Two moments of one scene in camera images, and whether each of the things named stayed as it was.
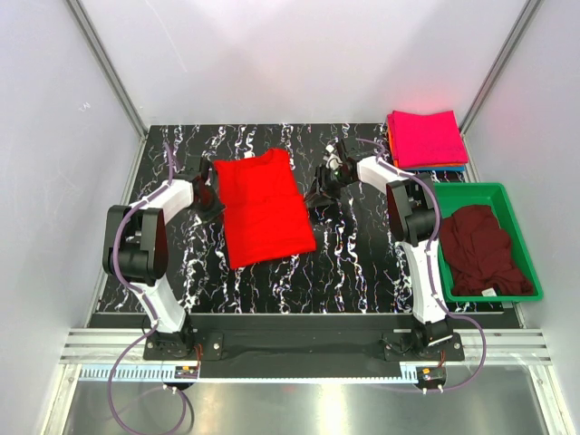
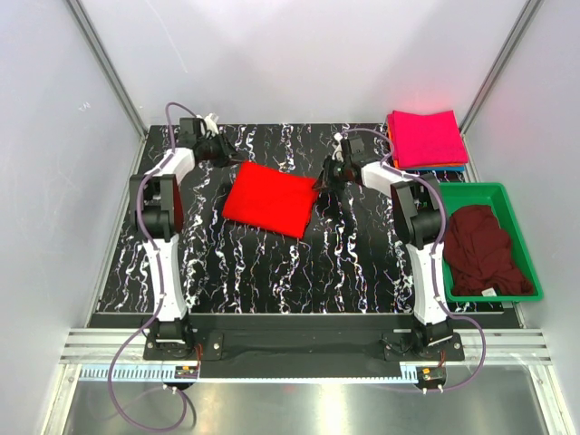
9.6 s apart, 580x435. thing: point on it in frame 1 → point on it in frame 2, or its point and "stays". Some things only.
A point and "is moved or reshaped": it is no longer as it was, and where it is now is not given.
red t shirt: [265, 220] is moved or reshaped
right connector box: [431, 377] stays
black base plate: [303, 346] stays
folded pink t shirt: [427, 140] stays
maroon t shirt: [478, 255] stays
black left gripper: [217, 208] → [227, 154]
